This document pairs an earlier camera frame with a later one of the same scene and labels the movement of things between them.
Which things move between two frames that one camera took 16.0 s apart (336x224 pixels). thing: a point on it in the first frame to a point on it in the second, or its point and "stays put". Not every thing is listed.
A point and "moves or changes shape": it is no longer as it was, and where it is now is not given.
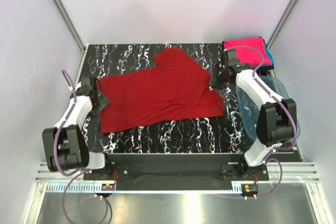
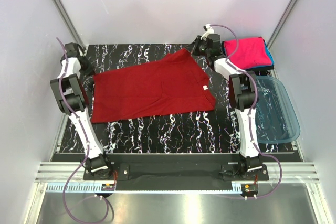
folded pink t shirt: (249, 55) stays put
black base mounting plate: (177, 171) stays put
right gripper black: (215, 84) to (196, 48)
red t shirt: (178, 87) moves or changes shape
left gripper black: (102, 102) to (87, 67)
